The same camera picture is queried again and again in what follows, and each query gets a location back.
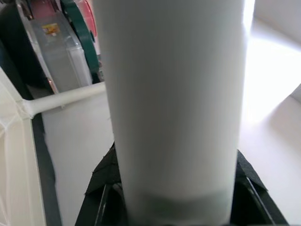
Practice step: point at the white plastic children table top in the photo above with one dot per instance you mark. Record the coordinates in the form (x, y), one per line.
(16, 153)

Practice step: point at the pink plastic container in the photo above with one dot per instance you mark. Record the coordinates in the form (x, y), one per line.
(89, 18)

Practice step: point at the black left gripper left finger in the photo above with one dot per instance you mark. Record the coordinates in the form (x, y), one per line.
(103, 188)

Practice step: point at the dark green pot lid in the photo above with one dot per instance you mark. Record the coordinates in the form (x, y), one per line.
(85, 35)

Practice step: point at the white plastic table leg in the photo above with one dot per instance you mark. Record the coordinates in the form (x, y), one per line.
(65, 100)
(171, 94)

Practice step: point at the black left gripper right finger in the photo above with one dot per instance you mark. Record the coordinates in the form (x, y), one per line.
(251, 200)

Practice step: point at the clear plastic container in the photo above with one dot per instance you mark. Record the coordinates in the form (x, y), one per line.
(63, 58)

